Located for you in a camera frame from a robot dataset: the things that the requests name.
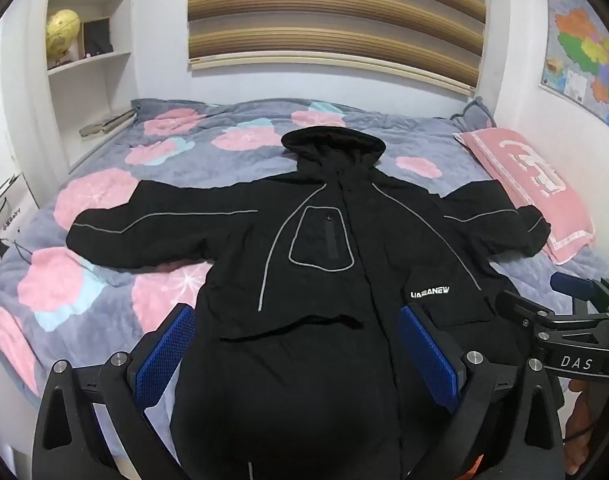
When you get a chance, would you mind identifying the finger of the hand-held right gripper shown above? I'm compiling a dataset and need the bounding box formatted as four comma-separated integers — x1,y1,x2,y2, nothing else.
551,272,597,303
494,289,555,333

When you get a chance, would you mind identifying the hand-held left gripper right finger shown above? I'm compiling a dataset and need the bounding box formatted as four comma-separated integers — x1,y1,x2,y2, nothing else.
398,304,577,480

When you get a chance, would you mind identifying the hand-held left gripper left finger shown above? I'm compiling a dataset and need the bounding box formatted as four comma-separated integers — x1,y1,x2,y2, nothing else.
32,304,198,480

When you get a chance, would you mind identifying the black hooded jacket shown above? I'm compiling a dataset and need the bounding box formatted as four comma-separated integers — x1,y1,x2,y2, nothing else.
67,127,552,480

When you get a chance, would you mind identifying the person's right hand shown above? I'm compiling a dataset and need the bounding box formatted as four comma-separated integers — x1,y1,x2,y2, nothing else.
567,379,607,466

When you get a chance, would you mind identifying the pink pillow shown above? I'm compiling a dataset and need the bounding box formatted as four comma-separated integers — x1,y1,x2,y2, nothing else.
451,127,596,266

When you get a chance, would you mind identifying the grey floral blanket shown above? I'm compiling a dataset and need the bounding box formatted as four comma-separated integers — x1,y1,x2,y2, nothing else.
0,97,609,411

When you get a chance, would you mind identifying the grey pillow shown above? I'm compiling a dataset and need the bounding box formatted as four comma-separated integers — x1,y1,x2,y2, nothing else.
449,96,500,133

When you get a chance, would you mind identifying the white printed paper bag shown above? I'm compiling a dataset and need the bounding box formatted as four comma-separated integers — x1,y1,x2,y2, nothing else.
0,172,38,281

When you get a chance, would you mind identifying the flat grey book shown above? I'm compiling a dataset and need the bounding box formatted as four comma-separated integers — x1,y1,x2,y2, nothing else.
79,110,138,138

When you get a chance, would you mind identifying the white bookshelf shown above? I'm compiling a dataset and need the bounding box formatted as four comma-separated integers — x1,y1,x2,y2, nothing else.
27,0,138,171

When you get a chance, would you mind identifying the yellow globe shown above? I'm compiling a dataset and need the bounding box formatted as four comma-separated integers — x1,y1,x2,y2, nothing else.
46,9,81,63

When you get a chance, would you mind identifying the striped window blind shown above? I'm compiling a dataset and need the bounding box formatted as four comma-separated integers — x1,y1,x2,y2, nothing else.
187,0,487,96

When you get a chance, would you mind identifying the colourful wall map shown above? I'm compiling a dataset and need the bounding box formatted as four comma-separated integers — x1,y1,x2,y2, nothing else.
538,0,609,141

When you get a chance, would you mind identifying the small black frame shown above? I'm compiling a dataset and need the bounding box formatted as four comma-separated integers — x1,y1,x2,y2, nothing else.
82,17,114,56

